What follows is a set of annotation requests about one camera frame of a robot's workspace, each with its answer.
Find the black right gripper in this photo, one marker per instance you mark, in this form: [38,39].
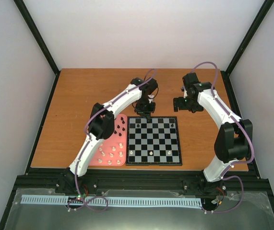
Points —
[198,107]

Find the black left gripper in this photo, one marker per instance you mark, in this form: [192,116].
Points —
[147,113]

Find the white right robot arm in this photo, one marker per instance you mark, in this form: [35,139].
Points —
[234,138]

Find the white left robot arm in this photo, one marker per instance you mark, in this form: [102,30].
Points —
[101,125]

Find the black white chessboard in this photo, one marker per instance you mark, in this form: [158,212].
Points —
[156,136]

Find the pink plastic tray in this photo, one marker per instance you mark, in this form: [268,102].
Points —
[113,141]

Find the black aluminium frame rail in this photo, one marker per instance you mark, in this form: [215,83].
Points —
[96,181]

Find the right black corner post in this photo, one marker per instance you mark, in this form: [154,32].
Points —
[257,21]

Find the black corner post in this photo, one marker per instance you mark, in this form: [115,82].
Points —
[257,21]
[22,8]

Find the light blue slotted cable duct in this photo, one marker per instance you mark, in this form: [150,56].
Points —
[112,201]

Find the left black corner post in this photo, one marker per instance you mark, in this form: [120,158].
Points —
[22,8]

